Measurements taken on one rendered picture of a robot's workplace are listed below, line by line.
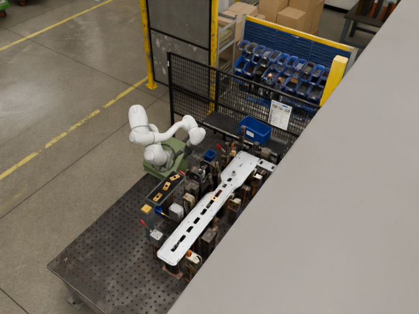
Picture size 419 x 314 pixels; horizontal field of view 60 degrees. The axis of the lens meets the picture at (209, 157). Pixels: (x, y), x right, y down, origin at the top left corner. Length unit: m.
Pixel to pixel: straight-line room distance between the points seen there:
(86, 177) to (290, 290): 4.70
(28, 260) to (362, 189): 4.20
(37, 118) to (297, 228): 5.84
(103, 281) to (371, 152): 3.01
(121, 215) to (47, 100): 3.23
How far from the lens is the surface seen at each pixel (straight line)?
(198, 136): 3.16
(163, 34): 5.49
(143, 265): 3.18
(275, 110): 3.57
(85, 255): 3.33
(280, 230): 0.19
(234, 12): 6.16
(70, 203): 4.63
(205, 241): 2.89
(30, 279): 4.22
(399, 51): 0.38
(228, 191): 3.22
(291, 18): 6.92
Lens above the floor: 3.49
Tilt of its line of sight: 45 degrees down
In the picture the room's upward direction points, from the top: 2 degrees clockwise
